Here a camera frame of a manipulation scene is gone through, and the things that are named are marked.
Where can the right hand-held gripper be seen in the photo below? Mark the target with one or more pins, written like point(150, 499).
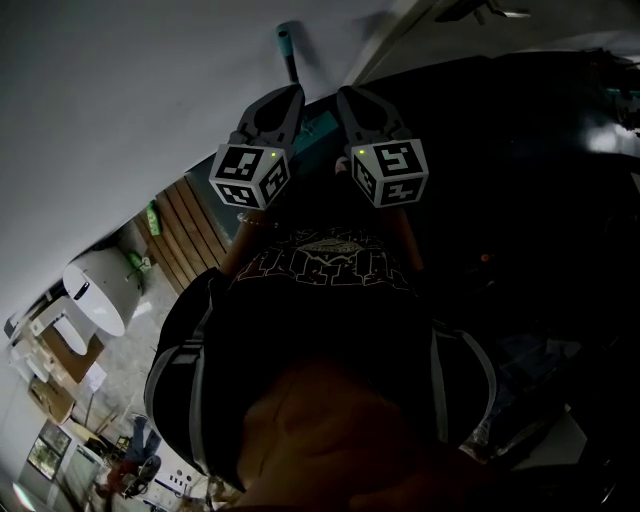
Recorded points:
point(395, 172)

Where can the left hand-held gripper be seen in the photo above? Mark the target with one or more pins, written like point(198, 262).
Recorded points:
point(244, 172)

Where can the person's right forearm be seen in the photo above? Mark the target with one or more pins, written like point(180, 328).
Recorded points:
point(409, 235)

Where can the person's left forearm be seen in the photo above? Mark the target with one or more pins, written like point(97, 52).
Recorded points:
point(241, 247)

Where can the person's right hand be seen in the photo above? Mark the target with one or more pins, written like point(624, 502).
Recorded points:
point(341, 165)

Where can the wooden slatted panel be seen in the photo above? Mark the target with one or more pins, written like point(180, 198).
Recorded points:
point(190, 235)

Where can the person's black printed shirt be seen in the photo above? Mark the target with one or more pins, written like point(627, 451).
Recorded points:
point(320, 320)

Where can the white round table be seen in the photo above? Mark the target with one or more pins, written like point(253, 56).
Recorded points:
point(102, 290)

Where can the white small appliance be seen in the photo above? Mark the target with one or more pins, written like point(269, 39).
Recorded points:
point(60, 330)

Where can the brown cardboard box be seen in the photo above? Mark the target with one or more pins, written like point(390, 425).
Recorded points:
point(50, 400)
point(75, 357)

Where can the person's chin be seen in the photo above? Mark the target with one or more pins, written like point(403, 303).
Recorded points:
point(340, 440)

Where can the white paper sheet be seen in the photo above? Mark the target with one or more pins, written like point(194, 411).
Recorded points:
point(555, 440)

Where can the dark framed picture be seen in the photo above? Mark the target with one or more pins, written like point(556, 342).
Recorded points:
point(49, 450)

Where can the white door frame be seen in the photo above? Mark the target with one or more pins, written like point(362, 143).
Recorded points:
point(385, 40)

